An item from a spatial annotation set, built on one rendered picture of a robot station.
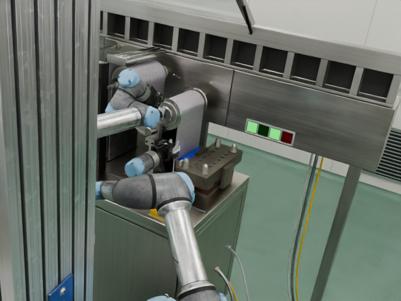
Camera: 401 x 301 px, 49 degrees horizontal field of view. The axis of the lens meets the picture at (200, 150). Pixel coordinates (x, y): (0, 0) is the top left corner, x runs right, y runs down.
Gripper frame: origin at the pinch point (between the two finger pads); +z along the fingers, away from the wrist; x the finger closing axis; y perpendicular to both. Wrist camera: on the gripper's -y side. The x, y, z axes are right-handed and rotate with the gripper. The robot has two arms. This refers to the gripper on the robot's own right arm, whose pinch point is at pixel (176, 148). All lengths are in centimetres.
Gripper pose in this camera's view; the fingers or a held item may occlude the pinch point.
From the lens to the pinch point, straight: 205.6
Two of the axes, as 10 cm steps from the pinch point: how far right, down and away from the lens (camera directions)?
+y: 1.2, -9.0, -4.1
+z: 4.8, -3.1, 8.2
